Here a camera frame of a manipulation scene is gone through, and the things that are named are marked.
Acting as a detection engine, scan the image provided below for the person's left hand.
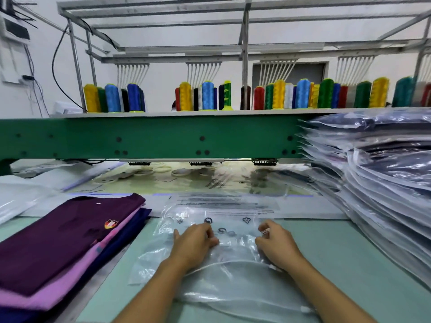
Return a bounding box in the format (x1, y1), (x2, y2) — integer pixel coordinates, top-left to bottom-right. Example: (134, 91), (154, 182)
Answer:
(168, 222), (220, 272)

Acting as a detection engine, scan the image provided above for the person's right hand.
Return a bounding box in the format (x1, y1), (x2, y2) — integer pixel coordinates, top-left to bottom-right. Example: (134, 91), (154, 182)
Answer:
(255, 218), (305, 272)

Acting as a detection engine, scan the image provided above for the stack of plastic bags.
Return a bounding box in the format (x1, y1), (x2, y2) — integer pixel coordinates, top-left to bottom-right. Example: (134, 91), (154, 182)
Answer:
(128, 192), (319, 323)

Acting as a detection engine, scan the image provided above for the dark purple shirt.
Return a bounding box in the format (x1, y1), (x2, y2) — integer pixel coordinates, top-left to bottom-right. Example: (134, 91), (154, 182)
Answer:
(0, 193), (146, 297)

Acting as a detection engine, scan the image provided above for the stack of bagged garments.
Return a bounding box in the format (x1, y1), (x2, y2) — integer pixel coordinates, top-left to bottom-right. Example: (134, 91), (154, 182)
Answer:
(299, 109), (431, 288)

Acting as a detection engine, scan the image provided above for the navy shirt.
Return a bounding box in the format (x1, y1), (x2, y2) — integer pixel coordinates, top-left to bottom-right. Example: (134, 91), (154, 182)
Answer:
(360, 151), (431, 192)

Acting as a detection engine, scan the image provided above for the person's right forearm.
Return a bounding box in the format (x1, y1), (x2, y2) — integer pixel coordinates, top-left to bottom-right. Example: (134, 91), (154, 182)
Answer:
(286, 259), (377, 323)

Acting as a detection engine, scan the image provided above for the person's left forearm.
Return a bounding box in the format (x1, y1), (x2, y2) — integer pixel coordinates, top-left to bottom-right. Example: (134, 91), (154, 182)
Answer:
(113, 262), (196, 323)

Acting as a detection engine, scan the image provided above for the green machine beam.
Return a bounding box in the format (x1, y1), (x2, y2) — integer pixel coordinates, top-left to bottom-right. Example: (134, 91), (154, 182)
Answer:
(0, 112), (324, 175)

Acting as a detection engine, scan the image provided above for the row of coloured thread spools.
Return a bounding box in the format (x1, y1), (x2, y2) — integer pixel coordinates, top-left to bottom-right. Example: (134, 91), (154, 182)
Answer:
(83, 76), (431, 113)

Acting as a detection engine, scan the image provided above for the crumpled clear plastic film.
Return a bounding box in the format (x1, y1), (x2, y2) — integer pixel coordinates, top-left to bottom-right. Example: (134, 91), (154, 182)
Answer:
(0, 181), (55, 225)

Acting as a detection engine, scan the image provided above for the white box device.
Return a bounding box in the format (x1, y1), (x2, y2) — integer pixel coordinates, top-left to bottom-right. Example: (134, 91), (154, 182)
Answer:
(53, 102), (83, 117)

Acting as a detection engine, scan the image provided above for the grey metal thread rack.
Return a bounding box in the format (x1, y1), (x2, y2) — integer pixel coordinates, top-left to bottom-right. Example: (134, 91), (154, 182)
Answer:
(57, 0), (431, 112)

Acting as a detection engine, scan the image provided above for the black hanging cable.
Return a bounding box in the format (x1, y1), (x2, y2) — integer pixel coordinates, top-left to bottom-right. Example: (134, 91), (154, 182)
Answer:
(51, 25), (85, 110)

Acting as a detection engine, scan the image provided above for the white wall socket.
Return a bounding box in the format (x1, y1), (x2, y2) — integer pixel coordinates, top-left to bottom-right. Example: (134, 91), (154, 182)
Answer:
(3, 73), (36, 85)

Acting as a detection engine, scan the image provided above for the wall router with antennas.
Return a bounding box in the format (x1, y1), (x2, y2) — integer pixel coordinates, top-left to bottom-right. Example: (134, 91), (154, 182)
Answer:
(0, 0), (35, 44)

